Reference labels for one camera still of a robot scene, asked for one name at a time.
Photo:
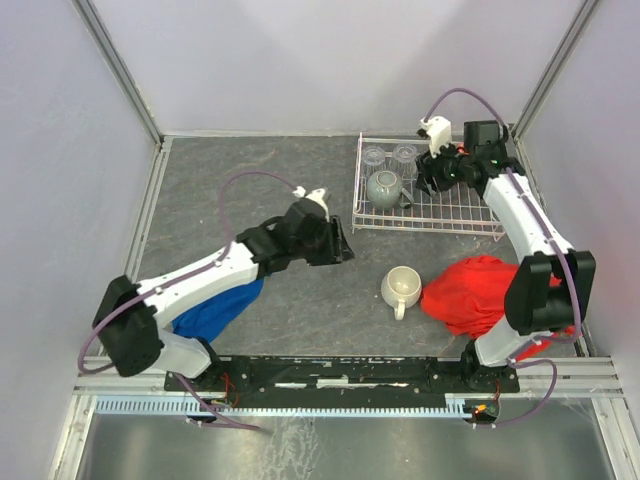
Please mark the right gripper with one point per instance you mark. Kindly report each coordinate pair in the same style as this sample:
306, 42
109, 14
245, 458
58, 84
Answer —
431, 171

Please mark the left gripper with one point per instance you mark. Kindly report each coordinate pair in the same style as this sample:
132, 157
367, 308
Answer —
329, 240

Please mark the clear plastic cup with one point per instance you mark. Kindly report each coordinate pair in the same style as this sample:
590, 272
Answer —
373, 158
403, 160

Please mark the grey-green glazed mug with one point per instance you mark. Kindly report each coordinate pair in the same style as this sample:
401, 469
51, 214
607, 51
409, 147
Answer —
385, 190

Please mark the white wire dish rack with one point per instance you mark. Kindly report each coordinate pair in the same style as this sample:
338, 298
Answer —
456, 211

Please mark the cream ceramic mug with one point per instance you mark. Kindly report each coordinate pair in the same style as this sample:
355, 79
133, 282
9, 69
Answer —
401, 289

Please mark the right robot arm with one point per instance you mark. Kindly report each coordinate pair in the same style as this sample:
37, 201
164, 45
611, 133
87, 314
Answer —
501, 182

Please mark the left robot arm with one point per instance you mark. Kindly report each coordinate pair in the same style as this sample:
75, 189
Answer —
133, 320

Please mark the red cloth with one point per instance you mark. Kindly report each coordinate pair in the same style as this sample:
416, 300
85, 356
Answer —
465, 300

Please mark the blue cloth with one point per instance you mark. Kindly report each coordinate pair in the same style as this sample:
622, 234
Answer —
208, 319

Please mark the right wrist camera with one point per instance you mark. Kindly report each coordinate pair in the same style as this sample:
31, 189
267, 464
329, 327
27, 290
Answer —
438, 131

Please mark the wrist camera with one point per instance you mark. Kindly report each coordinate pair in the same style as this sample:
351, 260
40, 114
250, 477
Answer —
438, 131
320, 196

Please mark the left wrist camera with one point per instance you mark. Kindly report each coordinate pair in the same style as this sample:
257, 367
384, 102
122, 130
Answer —
320, 196

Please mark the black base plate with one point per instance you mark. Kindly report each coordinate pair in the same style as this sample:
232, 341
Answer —
341, 382

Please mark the aluminium frame rail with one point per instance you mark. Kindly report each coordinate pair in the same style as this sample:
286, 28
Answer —
583, 377

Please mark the blue cable duct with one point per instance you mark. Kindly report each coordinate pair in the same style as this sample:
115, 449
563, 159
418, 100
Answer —
188, 406

